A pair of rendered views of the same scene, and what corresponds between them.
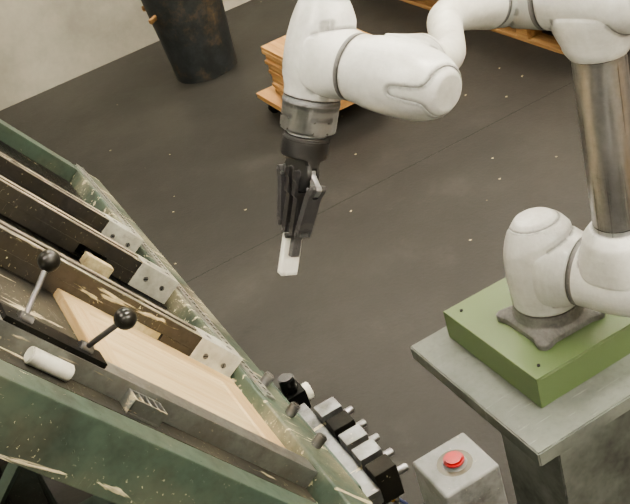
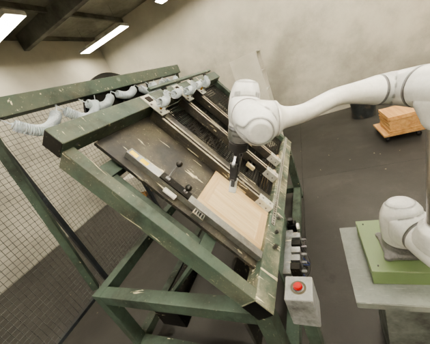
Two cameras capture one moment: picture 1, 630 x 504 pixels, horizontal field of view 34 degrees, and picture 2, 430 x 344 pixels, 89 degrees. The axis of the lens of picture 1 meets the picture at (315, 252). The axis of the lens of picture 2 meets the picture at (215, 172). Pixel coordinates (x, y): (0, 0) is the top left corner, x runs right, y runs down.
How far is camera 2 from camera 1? 1.07 m
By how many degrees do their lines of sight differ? 43
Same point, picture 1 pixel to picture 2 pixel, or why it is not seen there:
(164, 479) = (170, 242)
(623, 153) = not seen: outside the picture
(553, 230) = (405, 211)
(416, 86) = (242, 127)
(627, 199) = not seen: outside the picture
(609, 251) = (428, 235)
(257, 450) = (238, 241)
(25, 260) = (207, 160)
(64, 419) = (137, 213)
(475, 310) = (368, 226)
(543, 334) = (390, 253)
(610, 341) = (428, 274)
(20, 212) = not seen: hidden behind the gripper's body
